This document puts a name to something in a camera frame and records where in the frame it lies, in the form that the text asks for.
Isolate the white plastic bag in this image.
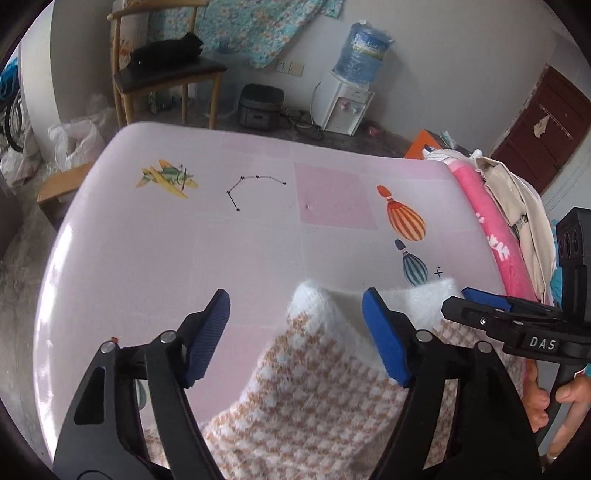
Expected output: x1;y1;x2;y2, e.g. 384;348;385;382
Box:
48;94;118;172

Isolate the beige cream garment pile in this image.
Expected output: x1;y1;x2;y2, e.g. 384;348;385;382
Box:
423;149;557;305

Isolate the pink cartoon bed sheet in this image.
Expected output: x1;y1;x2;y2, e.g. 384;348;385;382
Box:
33;122;504;450

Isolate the right hand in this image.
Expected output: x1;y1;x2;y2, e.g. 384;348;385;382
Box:
522;359;591;462

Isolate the blue water jug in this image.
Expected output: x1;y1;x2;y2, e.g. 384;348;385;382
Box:
332;20;394;89

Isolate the pink floral blanket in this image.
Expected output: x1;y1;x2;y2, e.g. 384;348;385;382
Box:
448;159;538;302

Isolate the beige houndstooth wool coat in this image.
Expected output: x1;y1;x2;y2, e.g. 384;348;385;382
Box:
142;276;528;480

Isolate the dark red door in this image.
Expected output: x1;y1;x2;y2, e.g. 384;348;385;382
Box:
492;66;590;193

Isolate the teal floral hanging cloth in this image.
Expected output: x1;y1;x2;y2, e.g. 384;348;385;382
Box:
147;0;345;69

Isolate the small wooden stool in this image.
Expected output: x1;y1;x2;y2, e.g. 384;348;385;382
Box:
37;162;94;231

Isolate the wheelchair with blue bag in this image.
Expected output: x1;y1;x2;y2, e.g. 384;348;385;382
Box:
1;57;25;153

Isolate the white water dispenser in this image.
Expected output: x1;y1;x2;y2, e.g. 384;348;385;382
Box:
311;71;375;136

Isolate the orange box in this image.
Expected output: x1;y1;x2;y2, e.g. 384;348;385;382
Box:
404;130;448;160

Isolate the wooden chair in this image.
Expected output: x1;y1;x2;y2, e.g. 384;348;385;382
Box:
107;1;228;129

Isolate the teal blue quilt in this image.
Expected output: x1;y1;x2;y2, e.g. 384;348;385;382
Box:
550;266;563;307

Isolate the black garment on chair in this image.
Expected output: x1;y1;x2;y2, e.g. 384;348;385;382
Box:
128;33;204;72

